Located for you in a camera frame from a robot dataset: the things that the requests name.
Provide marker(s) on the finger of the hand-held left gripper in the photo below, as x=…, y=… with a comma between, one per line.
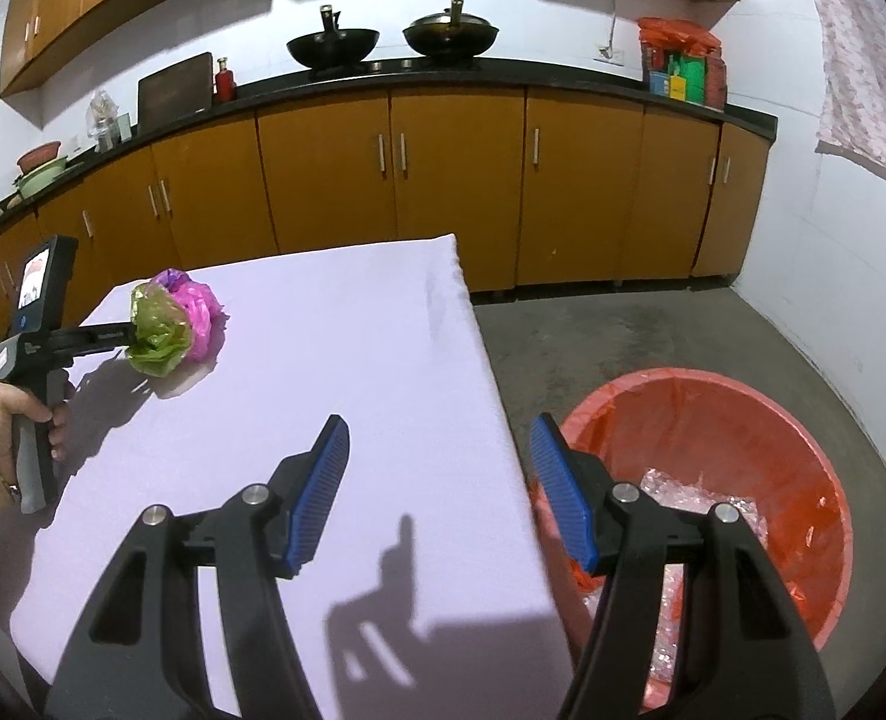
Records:
x=94, y=336

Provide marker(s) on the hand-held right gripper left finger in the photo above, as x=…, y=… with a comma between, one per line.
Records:
x=323, y=495

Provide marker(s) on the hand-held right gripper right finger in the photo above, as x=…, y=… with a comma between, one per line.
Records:
x=559, y=495

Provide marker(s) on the green plastic bag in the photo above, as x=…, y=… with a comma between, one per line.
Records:
x=159, y=330

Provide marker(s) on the pink purple plastic bag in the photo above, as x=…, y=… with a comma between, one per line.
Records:
x=203, y=315

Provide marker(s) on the red plastic trash bin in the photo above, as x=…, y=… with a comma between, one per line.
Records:
x=750, y=427

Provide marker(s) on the person's left hand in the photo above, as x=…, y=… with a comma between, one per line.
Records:
x=0, y=412

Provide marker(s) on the green basin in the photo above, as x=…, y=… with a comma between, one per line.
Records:
x=41, y=178

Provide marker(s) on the red basin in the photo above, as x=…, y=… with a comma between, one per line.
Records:
x=38, y=156

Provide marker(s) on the glass jar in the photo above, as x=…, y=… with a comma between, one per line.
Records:
x=105, y=124

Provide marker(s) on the dark wooden cutting board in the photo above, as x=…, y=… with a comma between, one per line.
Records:
x=175, y=90

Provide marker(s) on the red bottle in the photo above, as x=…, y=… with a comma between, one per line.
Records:
x=224, y=82

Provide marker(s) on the wooden lower cabinets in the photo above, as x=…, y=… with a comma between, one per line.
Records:
x=458, y=180

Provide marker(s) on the gas stove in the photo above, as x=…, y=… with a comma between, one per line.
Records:
x=390, y=64

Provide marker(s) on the black countertop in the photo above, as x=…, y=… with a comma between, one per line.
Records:
x=563, y=79

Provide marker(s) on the red crate with packets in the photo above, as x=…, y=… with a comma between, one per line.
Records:
x=683, y=67

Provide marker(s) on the black wok with lid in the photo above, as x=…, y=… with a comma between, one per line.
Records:
x=450, y=34

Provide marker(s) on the patterned hanging cloth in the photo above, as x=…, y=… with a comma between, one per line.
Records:
x=870, y=60

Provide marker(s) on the wall socket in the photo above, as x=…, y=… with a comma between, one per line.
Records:
x=609, y=55

